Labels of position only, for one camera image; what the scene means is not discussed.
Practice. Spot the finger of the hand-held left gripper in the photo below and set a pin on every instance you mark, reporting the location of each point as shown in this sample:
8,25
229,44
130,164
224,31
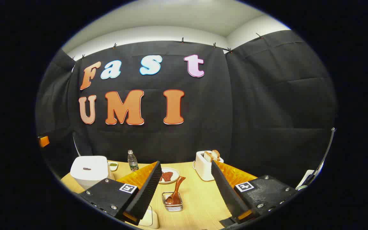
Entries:
43,141

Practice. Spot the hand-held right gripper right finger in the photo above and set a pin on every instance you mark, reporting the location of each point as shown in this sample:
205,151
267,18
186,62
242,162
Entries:
227,191

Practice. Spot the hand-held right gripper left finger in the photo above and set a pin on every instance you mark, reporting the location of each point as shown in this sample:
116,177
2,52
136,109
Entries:
147,191

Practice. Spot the brown wooden spoon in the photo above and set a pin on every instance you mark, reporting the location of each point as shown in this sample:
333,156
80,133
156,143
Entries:
177,188

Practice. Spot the white rice cooker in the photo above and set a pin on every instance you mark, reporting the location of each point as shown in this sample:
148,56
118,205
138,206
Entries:
88,174

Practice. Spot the red meat piece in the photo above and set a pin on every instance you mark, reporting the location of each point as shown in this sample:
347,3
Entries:
169,176
162,177

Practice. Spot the clear plastic water bottle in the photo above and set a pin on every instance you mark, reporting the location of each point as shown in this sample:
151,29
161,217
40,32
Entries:
133,163

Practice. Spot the white round plate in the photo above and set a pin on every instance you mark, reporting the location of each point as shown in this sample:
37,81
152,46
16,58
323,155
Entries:
170,169

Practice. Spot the white toaster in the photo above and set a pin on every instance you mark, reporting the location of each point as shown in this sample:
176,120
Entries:
203,169

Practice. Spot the black backdrop cloth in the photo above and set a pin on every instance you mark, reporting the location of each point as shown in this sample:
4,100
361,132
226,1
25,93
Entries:
235,111

